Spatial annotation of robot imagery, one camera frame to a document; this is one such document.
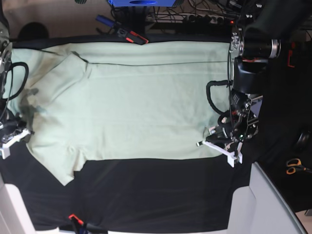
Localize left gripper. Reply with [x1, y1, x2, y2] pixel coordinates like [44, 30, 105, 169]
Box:
[207, 114, 258, 148]

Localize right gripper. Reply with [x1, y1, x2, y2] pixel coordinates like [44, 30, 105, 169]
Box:
[0, 109, 27, 141]

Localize pale green T-shirt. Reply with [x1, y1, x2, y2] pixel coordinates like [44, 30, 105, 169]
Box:
[8, 41, 229, 185]

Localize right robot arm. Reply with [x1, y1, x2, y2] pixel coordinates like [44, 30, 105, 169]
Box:
[0, 6, 31, 144]

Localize black round object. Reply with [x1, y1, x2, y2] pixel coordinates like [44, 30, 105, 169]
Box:
[293, 131, 312, 152]

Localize black table cloth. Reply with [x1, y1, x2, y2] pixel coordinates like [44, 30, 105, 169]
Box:
[0, 33, 312, 232]

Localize grey white furniture right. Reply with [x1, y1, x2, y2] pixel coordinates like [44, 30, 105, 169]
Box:
[227, 163, 307, 234]

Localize red clamp right edge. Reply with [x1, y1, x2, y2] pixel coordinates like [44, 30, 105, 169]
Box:
[287, 42, 296, 68]

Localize white furniture left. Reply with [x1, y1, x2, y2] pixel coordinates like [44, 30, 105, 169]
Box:
[0, 177, 36, 234]

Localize white power strip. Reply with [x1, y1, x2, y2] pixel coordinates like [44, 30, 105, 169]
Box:
[182, 14, 224, 24]

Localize red black clamp bottom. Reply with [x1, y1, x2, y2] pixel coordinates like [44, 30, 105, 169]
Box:
[68, 214, 108, 234]

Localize red black clamp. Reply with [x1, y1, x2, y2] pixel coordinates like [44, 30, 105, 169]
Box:
[68, 214, 108, 234]
[117, 28, 149, 45]

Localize red black clamp top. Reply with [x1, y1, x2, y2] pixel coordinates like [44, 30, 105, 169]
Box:
[117, 28, 149, 45]

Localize blue box top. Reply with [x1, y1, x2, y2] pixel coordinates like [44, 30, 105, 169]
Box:
[108, 0, 184, 7]

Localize orange handled scissors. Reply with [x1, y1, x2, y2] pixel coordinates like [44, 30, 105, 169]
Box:
[286, 158, 312, 175]

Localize blue handle tool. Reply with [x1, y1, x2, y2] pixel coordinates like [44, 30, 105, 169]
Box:
[96, 15, 115, 28]

